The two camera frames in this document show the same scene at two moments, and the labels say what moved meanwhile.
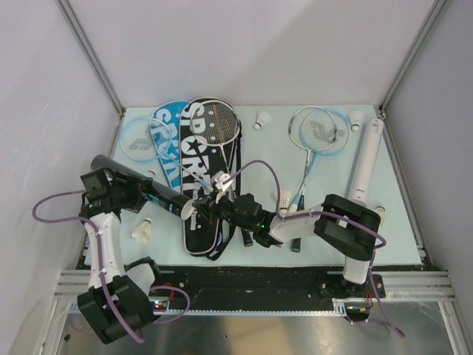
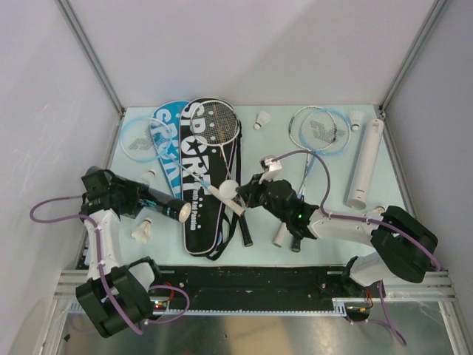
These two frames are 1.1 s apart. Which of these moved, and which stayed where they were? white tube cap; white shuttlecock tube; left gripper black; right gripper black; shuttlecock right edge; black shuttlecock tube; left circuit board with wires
Moved: black shuttlecock tube; right gripper black; white tube cap
Stayed: left gripper black; left circuit board with wires; white shuttlecock tube; shuttlecock right edge
